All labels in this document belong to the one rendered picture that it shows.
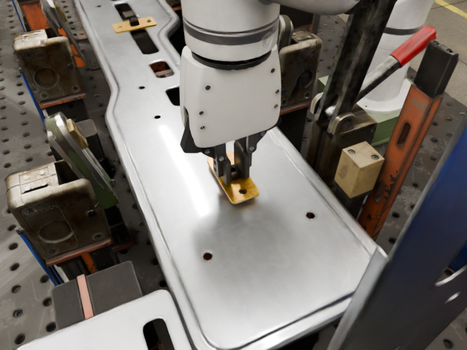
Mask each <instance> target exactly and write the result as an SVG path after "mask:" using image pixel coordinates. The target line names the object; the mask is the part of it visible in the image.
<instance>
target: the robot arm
mask: <svg viewBox="0 0 467 350"><path fill-rule="evenodd" d="M359 1H360V0H181V9H182V16H183V29H184V36H185V41H186V45H187V46H185V47H184V48H183V50H182V54H181V66H180V81H179V82H180V85H179V89H180V109H181V120H182V123H183V126H184V132H183V135H182V138H181V141H180V147H181V148H182V150H183V152H184V153H203V154H204V155H206V156H208V157H211V158H212V159H213V171H214V172H215V175H216V176H217V177H218V178H220V177H221V178H222V180H223V181H224V184H225V185H230V184H231V161H230V159H229V158H228V157H227V151H226V142H230V141H233V140H235V142H234V144H233V160H234V164H236V165H237V166H238V168H239V170H240V171H241V176H242V177H243V178H245V179H246V178H249V168H250V167H251V166H252V153H254V152H255V151H256V149H257V144H258V142H259V141H260V140H261V139H262V138H263V136H264V135H265V134H266V133H267V131H270V130H271V129H273V128H274V127H276V126H278V125H279V124H280V123H281V117H280V115H279V112H280V106H281V71H280V64H279V54H278V50H277V38H278V28H279V10H280V4H281V5H283V6H288V7H290V8H294V9H298V10H302V11H305V12H308V13H313V14H317V15H329V16H331V15H340V14H343V13H345V12H347V11H349V10H350V9H351V8H353V7H354V6H355V5H356V4H357V3H358V2H359ZM434 2H435V0H398V1H397V2H396V3H395V6H394V8H393V11H392V13H391V16H390V18H389V20H388V23H387V25H386V28H385V30H384V33H383V35H382V38H381V40H380V42H379V45H378V47H377V50H376V52H375V55H374V57H373V59H372V62H371V64H370V67H369V69H368V72H367V74H369V73H370V72H371V71H372V70H373V69H374V68H376V67H377V66H378V65H380V64H381V63H382V62H383V61H385V60H386V59H387V58H388V57H389V54H391V53H392V52H393V51H395V50H396V49H397V48H398V47H399V46H400V45H401V44H403V43H404V42H405V41H407V40H408V39H409V38H410V37H411V36H412V35H413V34H415V33H416V32H417V31H419V30H420V29H421V28H422V27H423V26H424V24H425V21H426V19H427V16H428V13H429V11H430V9H431V7H432V5H433V3H434ZM410 62H411V61H409V62H408V63H407V64H406V65H405V66H404V67H402V68H401V69H400V68H399V69H398V70H396V71H395V72H394V73H392V74H391V75H390V76H389V77H388V78H387V79H385V80H384V81H383V82H382V83H380V84H379V85H378V86H377V87H376V88H375V89H373V90H372V91H371V92H369V93H368V94H367V95H366V96H365V97H364V98H362V99H361V100H360V101H358V102H357V104H358V105H359V106H361V107H362V108H363V109H364V110H365V111H366V112H367V113H374V114H391V113H396V112H399V111H401V109H402V106H403V104H404V100H405V99H406V96H407V93H408V91H409V88H410V86H411V84H410V82H409V81H408V80H407V70H408V68H409V65H410ZM367 74H366V75H367ZM237 139H239V140H237Z"/></svg>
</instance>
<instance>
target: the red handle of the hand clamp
mask: <svg viewBox="0 0 467 350"><path fill-rule="evenodd" d="M436 34H437V32H436V29H435V28H434V27H432V26H430V27H428V26H423V27H422V28H421V29H420V30H419V31H417V32H416V33H415V34H413V35H412V36H411V37H410V38H409V39H408V40H407V41H405V42H404V43H403V44H401V45H400V46H399V47H398V48H397V49H396V50H395V51H393V52H392V53H391V54H389V57H388V58H387V59H386V60H385V61H383V62H382V63H381V64H380V65H378V66H377V67H376V68H374V69H373V70H372V71H371V72H370V73H369V74H367V75H366V77H365V79H364V81H363V84H362V86H361V89H360V91H359V94H358V96H357V99H356V101H355V103H354V104H356V103H357V102H358V101H360V100H361V99H362V98H364V97H365V96H366V95H367V94H368V93H369V92H371V91H372V90H373V89H375V88H376V87H377V86H378V85H379V84H380V83H382V82H383V81H384V80H385V79H387V78H388V77H389V76H390V75H391V74H392V73H394V72H395V71H396V70H398V69H399V68H400V69H401V68H402V67H404V66H405V65H406V64H407V63H408V62H409V61H410V60H412V59H413V58H415V57H416V56H417V55H418V54H419V53H420V52H421V51H423V50H424V49H425V48H427V45H428V43H429V41H431V40H436ZM337 102H338V99H337V100H335V102H333V103H332V104H331V105H328V106H327V107H326V108H325V114H326V116H327V117H328V118H329V119H330V120H331V117H332V115H333V113H334V109H335V107H336V104H337Z"/></svg>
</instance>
